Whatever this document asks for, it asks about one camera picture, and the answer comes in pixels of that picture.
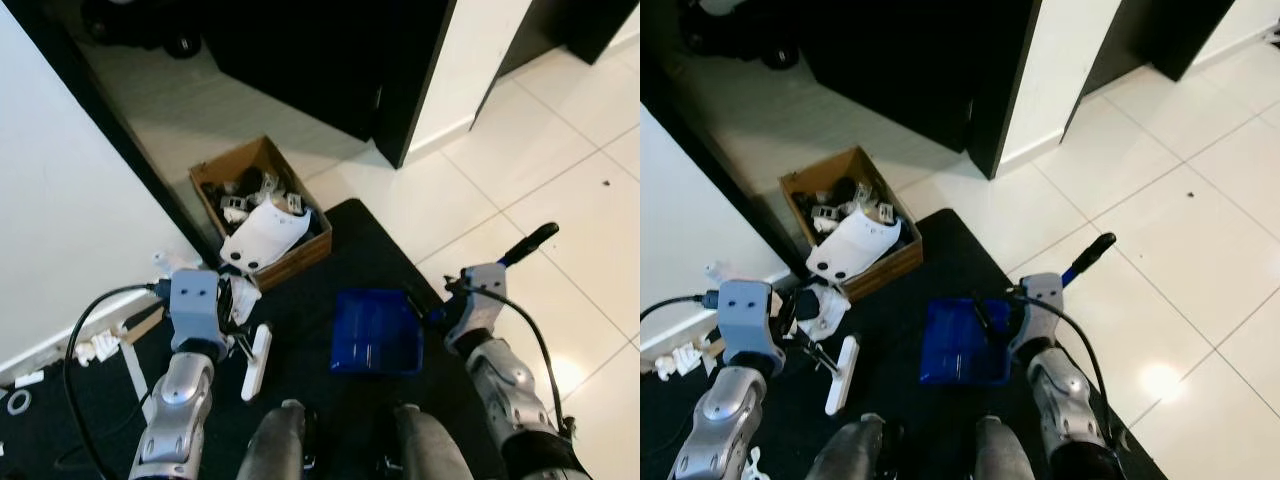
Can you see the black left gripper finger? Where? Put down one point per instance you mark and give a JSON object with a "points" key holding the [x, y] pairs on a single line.
{"points": [[247, 351], [232, 340], [822, 360], [807, 346]]}

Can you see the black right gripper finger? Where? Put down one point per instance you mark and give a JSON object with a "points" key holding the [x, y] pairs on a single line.
{"points": [[455, 282], [987, 320], [418, 305], [1015, 292]]}

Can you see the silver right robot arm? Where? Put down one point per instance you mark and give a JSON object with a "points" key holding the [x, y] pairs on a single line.
{"points": [[510, 390], [1065, 400]]}

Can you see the black floor mat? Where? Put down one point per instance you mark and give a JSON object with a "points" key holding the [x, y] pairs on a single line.
{"points": [[930, 430], [340, 425]]}

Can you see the white robot shell part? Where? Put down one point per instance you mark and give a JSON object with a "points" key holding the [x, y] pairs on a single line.
{"points": [[855, 245], [265, 235]]}

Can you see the brown cardboard scrap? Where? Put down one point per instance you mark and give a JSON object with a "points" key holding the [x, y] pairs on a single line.
{"points": [[145, 325], [712, 348]]}

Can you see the brown cardboard box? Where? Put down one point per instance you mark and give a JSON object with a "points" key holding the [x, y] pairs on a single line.
{"points": [[300, 265], [890, 272]]}

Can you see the grey left robot leg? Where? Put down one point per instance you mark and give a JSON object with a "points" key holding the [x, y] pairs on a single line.
{"points": [[270, 445], [845, 450]]}

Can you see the grey robot leg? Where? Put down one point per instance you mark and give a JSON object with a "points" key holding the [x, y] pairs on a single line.
{"points": [[430, 450], [270, 445], [845, 450], [1005, 455]]}

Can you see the white plastic debris piece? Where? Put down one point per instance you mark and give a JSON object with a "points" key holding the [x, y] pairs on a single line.
{"points": [[98, 350], [680, 358]]}

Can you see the black robot spare parts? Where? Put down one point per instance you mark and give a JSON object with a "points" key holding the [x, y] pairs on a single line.
{"points": [[845, 192], [245, 185]]}

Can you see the grey right robot leg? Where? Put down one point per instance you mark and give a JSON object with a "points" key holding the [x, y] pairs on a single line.
{"points": [[1005, 455], [430, 450]]}

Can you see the small white plastic piece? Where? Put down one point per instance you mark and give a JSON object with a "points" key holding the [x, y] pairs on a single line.
{"points": [[30, 380]]}

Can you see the white tape roll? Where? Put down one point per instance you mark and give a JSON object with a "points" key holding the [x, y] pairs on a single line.
{"points": [[9, 403]]}

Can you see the black cabinet door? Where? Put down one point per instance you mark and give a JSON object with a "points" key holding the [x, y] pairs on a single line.
{"points": [[300, 60], [900, 70]]}

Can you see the black wheeled machine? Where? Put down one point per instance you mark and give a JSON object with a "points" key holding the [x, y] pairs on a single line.
{"points": [[150, 25], [740, 40]]}

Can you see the black door panel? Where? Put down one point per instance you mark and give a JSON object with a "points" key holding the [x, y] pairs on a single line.
{"points": [[1150, 35], [580, 25]]}

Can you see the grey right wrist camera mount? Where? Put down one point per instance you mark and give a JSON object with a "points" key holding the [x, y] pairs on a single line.
{"points": [[1040, 305], [483, 295]]}

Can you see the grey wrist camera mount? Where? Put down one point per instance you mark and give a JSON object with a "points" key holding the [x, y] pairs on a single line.
{"points": [[193, 300], [483, 295], [745, 315], [1040, 305]]}

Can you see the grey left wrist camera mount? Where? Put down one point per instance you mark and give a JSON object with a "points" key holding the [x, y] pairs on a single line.
{"points": [[193, 300], [745, 315]]}

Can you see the black door frame strip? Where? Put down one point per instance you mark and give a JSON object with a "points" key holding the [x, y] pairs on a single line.
{"points": [[105, 115], [705, 160]]}

